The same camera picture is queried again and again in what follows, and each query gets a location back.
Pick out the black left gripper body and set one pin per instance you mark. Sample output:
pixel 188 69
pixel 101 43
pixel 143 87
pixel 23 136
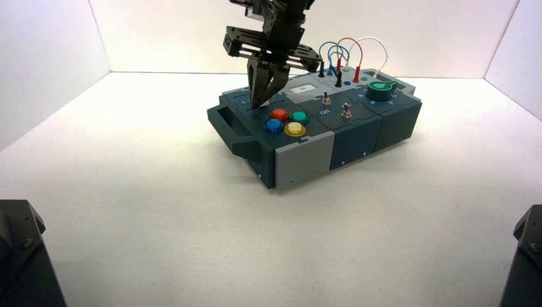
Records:
pixel 283 29

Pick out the metal toggle switch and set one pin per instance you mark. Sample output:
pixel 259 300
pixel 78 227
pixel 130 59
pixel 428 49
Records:
pixel 346 112
pixel 326 100

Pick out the green rotary knob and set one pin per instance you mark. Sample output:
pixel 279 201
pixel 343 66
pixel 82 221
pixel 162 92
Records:
pixel 379 91

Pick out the blue push button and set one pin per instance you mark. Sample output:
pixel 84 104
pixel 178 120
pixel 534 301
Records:
pixel 273 125

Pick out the red push button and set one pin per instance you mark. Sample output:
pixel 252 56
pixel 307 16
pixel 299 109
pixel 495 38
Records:
pixel 279 114

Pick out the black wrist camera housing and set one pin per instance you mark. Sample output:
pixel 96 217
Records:
pixel 250 9

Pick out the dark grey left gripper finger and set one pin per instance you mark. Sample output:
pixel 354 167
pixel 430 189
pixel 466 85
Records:
pixel 256 80
pixel 277 78

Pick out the teal push button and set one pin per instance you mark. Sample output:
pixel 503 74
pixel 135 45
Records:
pixel 299 117

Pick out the yellow push button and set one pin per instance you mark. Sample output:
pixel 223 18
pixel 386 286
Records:
pixel 294 129

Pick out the dark teal control box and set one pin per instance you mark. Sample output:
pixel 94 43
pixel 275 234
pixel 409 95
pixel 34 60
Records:
pixel 355 135

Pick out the small white display label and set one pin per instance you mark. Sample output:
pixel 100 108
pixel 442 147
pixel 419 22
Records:
pixel 305 88

